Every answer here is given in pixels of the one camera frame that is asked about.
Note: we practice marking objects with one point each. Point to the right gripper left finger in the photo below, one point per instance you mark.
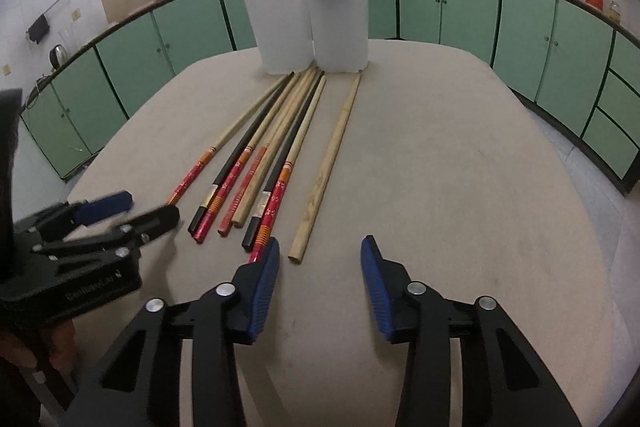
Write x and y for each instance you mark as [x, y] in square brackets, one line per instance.
[232, 313]

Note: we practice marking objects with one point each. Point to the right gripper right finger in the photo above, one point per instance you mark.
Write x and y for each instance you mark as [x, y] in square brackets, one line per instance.
[407, 311]

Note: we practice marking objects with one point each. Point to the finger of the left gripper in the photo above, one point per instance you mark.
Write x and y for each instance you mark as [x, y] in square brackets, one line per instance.
[131, 234]
[69, 216]

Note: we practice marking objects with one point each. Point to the black chopstick gold band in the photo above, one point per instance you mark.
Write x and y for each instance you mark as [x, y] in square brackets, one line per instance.
[236, 153]

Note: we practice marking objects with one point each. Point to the bamboo chopstick red orange end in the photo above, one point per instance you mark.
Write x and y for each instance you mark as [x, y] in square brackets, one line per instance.
[222, 140]

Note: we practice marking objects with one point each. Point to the bamboo chopstick red handle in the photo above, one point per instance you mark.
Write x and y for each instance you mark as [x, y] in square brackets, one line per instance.
[246, 193]

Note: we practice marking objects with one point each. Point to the plain bamboo chopstick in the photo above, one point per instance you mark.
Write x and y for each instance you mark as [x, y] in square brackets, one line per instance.
[242, 216]

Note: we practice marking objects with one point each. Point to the plain wooden chopstick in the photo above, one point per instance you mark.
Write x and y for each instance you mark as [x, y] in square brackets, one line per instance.
[306, 225]

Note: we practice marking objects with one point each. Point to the green kitchen cabinets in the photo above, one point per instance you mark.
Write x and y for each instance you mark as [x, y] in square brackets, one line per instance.
[564, 60]

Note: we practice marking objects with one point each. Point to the left hand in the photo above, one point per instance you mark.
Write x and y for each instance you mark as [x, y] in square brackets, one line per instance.
[59, 343]

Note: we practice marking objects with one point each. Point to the steel kettle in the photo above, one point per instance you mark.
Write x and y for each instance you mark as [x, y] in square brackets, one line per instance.
[58, 56]

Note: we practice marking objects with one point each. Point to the black hanging cloth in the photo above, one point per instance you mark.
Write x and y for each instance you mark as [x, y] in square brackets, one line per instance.
[38, 30]

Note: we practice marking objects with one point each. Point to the white left utensil holder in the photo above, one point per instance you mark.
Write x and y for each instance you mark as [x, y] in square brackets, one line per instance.
[282, 32]

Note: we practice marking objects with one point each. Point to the white utensil holder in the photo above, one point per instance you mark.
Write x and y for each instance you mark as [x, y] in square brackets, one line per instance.
[340, 30]
[282, 32]

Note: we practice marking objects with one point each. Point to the white right utensil holder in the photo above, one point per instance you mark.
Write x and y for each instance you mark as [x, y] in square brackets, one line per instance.
[340, 30]

